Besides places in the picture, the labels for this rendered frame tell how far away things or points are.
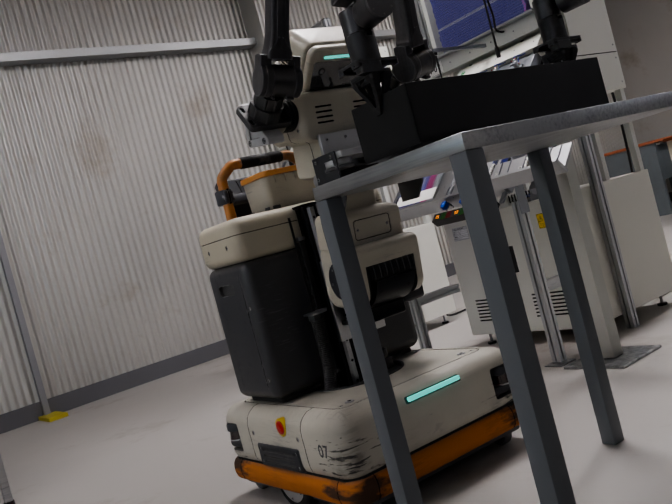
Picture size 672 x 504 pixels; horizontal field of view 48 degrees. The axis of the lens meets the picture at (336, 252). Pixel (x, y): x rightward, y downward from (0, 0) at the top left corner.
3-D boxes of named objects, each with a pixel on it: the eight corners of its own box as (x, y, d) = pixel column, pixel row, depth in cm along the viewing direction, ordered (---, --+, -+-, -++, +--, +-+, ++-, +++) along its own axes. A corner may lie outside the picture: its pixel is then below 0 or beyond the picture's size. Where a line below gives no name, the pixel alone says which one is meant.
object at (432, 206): (508, 194, 291) (496, 183, 288) (399, 222, 345) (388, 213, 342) (509, 191, 291) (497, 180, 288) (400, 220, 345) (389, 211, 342)
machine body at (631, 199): (598, 342, 307) (560, 194, 305) (475, 347, 364) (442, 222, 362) (681, 300, 345) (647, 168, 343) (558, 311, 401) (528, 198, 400)
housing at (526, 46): (557, 67, 319) (536, 45, 313) (473, 102, 358) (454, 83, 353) (562, 54, 322) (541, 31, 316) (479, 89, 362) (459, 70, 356)
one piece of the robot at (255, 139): (248, 148, 194) (239, 104, 192) (265, 145, 197) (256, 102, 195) (268, 144, 186) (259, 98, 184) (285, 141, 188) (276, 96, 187)
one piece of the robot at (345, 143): (316, 224, 196) (295, 143, 195) (397, 203, 211) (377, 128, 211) (351, 213, 182) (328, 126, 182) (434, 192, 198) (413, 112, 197)
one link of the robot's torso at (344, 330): (330, 342, 215) (307, 258, 214) (404, 315, 230) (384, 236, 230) (387, 339, 192) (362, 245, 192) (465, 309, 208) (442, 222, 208)
